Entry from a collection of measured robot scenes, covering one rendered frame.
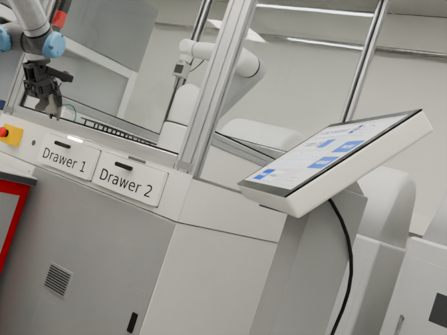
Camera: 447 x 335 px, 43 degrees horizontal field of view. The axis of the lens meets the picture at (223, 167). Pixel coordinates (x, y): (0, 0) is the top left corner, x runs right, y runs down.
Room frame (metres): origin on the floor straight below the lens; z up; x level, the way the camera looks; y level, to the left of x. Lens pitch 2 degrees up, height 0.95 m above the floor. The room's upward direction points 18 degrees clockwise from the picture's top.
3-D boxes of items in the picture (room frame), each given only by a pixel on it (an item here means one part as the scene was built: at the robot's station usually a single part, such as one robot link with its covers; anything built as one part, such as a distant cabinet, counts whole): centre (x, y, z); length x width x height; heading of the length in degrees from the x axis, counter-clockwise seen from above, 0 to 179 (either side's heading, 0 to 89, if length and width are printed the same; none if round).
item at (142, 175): (1.84, 0.28, 0.87); 0.29 x 0.02 x 0.11; 55
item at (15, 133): (2.20, 0.81, 0.88); 0.07 x 0.05 x 0.07; 55
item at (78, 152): (2.02, 0.53, 0.87); 0.29 x 0.02 x 0.11; 55
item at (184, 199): (2.39, 0.22, 0.87); 1.02 x 0.95 x 0.14; 55
